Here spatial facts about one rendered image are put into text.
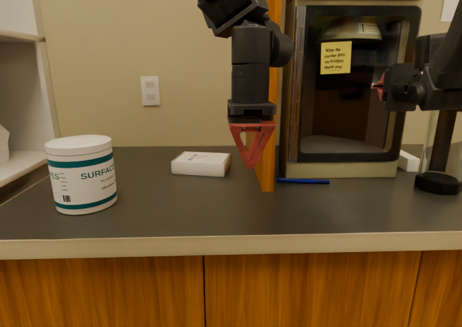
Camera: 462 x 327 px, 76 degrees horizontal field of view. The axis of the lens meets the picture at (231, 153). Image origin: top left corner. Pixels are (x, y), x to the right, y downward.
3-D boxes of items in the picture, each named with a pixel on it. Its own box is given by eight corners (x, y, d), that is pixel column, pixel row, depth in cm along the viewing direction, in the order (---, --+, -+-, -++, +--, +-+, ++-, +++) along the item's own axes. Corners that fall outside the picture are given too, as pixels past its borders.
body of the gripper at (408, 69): (417, 63, 65) (441, 62, 58) (410, 110, 67) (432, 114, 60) (388, 63, 65) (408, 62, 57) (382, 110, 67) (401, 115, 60)
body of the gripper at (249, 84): (265, 110, 51) (267, 64, 49) (276, 118, 41) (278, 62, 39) (227, 110, 51) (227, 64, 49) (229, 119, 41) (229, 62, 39)
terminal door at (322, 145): (289, 162, 83) (298, 5, 72) (397, 161, 84) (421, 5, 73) (289, 163, 82) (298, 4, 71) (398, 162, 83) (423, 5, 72)
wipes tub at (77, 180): (72, 192, 75) (63, 134, 71) (124, 191, 75) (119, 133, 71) (42, 216, 62) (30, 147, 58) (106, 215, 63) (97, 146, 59)
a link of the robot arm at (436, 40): (416, 106, 50) (478, 102, 47) (421, 33, 47) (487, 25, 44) (397, 99, 61) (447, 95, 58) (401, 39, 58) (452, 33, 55)
